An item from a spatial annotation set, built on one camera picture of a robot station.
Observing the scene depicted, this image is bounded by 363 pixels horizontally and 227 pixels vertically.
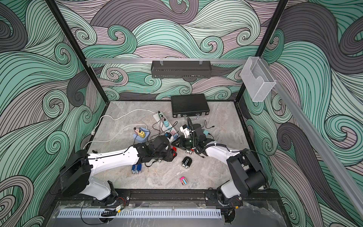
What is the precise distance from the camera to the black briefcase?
1.09m

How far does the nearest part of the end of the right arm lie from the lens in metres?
0.65

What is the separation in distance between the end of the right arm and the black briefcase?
1.04 ft
